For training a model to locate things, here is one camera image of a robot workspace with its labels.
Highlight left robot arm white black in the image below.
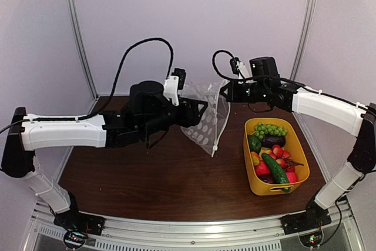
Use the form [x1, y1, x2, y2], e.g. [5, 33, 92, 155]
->
[1, 80, 208, 230]

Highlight pink toy fruit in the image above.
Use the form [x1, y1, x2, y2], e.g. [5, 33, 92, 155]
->
[286, 172, 298, 183]

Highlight dark red toy beet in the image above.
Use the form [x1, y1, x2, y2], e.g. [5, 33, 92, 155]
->
[258, 175, 277, 185]

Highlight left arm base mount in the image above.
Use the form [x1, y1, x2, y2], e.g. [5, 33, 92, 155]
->
[52, 209, 105, 236]

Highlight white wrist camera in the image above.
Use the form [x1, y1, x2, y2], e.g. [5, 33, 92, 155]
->
[230, 57, 250, 79]
[163, 68, 186, 106]

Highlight red toy strawberry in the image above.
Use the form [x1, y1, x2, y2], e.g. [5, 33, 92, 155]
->
[254, 160, 271, 176]

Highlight aluminium frame post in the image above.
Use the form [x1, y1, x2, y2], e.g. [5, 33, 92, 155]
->
[290, 0, 317, 80]
[66, 0, 98, 100]

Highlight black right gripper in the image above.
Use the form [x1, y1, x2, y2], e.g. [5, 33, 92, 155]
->
[219, 80, 268, 103]

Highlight front aluminium rail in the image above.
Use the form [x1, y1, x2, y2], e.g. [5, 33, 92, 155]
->
[29, 200, 362, 251]

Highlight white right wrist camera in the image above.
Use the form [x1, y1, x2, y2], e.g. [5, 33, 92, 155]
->
[230, 57, 250, 79]

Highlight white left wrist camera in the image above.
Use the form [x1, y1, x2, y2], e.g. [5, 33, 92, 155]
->
[163, 68, 186, 106]

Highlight green toy grapes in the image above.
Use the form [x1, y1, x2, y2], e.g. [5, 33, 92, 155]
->
[252, 122, 288, 140]

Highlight right aluminium frame post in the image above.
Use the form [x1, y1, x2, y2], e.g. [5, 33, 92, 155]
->
[290, 0, 317, 80]

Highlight black camera cable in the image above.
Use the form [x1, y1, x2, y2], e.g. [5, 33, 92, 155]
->
[26, 38, 174, 122]
[211, 49, 283, 83]

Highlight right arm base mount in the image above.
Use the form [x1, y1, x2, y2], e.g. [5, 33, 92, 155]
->
[280, 209, 331, 235]

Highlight black right camera cable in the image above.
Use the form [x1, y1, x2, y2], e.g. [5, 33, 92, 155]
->
[211, 49, 283, 83]

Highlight left circuit board with leds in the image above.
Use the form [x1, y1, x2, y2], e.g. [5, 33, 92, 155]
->
[63, 231, 88, 249]

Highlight circuit board with leds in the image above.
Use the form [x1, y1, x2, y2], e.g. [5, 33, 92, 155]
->
[299, 233, 323, 248]
[63, 231, 88, 249]

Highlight green toy cucumber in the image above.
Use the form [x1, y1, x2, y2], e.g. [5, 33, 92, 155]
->
[261, 153, 290, 185]

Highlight purple toy eggplant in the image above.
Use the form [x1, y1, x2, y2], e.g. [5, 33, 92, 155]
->
[261, 135, 286, 148]

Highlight yellow plastic basket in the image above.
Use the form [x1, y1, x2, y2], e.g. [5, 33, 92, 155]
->
[243, 118, 310, 196]

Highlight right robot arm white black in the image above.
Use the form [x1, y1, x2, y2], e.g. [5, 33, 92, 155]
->
[220, 56, 375, 229]

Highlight right circuit board with leds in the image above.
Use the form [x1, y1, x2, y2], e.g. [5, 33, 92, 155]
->
[299, 233, 323, 248]

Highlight left aluminium frame post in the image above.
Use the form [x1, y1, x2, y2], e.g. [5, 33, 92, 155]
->
[66, 0, 98, 100]

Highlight green toy pepper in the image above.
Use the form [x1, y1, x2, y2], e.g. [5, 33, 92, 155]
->
[247, 135, 262, 154]

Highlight clear polka dot zip bag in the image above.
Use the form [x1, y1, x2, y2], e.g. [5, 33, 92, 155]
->
[180, 80, 231, 157]

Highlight black left camera cable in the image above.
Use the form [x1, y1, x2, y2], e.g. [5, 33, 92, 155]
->
[26, 38, 174, 122]

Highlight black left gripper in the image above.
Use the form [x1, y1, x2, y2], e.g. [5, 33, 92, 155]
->
[140, 96, 209, 138]

